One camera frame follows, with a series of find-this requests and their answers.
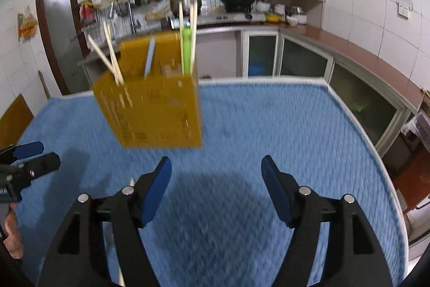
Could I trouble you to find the wooden chopstick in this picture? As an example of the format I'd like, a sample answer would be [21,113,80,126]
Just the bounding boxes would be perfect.
[178,1,185,75]
[103,22,124,85]
[189,0,198,70]
[87,35,120,84]

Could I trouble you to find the green handled fork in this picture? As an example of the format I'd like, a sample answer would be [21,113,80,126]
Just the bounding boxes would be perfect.
[182,27,192,76]

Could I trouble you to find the person's left hand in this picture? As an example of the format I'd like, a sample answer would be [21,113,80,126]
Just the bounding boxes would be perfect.
[4,203,23,259]

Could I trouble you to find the wooden board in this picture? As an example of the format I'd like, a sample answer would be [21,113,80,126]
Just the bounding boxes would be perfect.
[0,94,34,149]

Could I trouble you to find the hanging orange bag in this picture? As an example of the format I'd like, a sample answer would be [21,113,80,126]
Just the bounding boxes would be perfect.
[17,6,38,41]

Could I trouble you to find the blue textured table cloth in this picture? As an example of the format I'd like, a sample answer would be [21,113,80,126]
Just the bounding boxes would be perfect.
[13,78,409,287]

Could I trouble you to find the yellow perforated utensil holder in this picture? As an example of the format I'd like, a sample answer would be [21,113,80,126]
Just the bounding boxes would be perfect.
[92,31,203,148]

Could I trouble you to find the brown framed glass door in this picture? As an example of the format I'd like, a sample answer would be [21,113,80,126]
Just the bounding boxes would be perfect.
[36,0,90,95]

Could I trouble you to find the chrome faucet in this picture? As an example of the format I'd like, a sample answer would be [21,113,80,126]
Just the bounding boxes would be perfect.
[109,1,141,38]

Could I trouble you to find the counter cabinets glass doors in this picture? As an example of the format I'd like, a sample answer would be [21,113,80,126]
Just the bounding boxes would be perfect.
[237,26,415,156]

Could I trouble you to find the steel cooking pot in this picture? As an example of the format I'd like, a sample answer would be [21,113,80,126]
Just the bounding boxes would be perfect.
[169,0,203,17]

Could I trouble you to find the white stacked bowls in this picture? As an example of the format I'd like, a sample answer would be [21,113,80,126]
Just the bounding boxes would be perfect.
[286,15,307,26]

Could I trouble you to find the steel gas stove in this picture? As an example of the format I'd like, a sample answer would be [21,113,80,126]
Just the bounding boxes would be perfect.
[197,12,266,26]

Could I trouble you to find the black wok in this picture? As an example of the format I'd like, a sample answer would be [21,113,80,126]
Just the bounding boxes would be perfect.
[219,0,257,13]

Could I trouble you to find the white wall socket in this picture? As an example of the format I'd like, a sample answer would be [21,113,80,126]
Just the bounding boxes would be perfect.
[396,0,413,19]

